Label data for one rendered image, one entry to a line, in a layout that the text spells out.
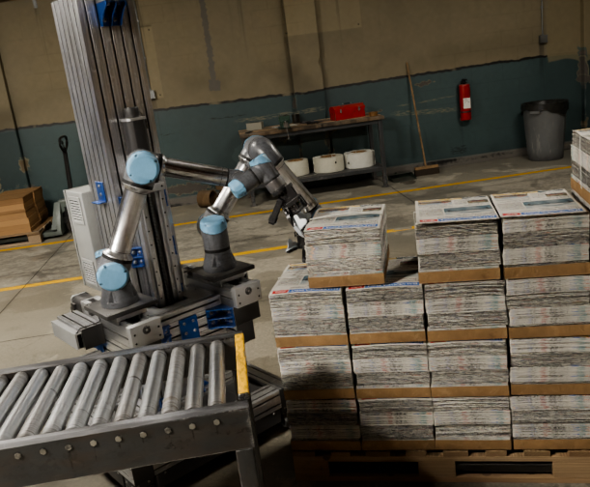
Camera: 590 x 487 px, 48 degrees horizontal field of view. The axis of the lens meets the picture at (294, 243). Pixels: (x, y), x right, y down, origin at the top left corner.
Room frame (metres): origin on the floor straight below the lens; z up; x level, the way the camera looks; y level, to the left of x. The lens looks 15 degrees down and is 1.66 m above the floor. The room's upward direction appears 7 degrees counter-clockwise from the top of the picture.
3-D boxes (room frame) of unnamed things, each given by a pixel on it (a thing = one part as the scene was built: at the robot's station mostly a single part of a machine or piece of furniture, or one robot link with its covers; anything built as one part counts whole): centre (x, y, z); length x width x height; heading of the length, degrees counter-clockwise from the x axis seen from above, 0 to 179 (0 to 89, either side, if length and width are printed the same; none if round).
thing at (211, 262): (2.87, 0.35, 0.87); 0.15 x 0.15 x 0.10
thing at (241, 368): (1.85, 0.21, 0.81); 0.43 x 0.03 x 0.02; 4
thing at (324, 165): (8.55, -0.38, 0.55); 1.80 x 0.70 x 1.09; 94
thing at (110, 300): (2.56, 0.73, 0.87); 0.15 x 0.15 x 0.10
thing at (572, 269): (2.36, -0.90, 0.86); 0.38 x 0.29 x 0.04; 169
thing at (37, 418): (1.82, 0.81, 0.77); 0.47 x 0.05 x 0.05; 4
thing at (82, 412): (1.83, 0.68, 0.77); 0.47 x 0.05 x 0.05; 4
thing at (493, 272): (2.42, -0.61, 0.86); 0.38 x 0.29 x 0.04; 168
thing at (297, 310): (2.45, -0.48, 0.42); 1.17 x 0.39 x 0.83; 77
